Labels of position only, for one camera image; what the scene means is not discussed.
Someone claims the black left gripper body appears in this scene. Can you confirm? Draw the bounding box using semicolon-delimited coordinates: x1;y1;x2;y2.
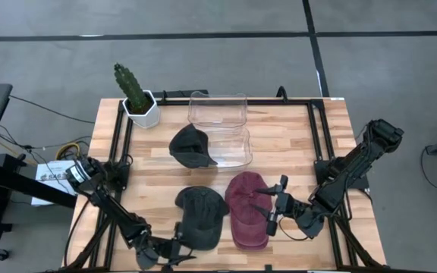
134;222;184;271

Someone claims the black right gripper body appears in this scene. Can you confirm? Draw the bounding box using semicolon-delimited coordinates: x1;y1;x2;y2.
266;174;307;236

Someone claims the dark grey baseball cap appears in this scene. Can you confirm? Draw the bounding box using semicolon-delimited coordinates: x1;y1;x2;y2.
174;185;231;252
168;123;219;169

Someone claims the clear plastic bin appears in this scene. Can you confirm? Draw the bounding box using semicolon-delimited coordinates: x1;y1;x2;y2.
187;90;249;129
197;124;254;170

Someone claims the black rear hook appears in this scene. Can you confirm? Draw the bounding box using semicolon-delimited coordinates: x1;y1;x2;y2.
275;86;290;102

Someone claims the white printed paper box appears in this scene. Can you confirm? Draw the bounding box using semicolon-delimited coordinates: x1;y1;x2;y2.
30;159;77;208

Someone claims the white hexagonal plant pot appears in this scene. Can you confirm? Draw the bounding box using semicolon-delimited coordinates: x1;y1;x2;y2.
121;89;162;130

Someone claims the black desk stand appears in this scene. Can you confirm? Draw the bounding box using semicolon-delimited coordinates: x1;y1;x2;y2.
0;153;77;259

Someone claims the green cactus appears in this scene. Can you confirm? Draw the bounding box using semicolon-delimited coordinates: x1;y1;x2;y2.
113;62;153;115

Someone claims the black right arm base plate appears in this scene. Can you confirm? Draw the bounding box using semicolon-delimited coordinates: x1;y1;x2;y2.
313;158;371;191

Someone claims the black aluminium table frame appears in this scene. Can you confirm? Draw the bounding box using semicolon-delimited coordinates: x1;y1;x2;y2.
61;96;388;273

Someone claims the black rear table bracket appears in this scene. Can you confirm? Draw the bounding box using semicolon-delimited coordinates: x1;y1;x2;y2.
161;89;209;100

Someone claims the yellow cable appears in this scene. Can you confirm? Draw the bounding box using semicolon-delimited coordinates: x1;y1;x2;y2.
54;142;81;162

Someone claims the long black floor cable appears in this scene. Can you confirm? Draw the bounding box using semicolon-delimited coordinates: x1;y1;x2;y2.
8;94;96;125

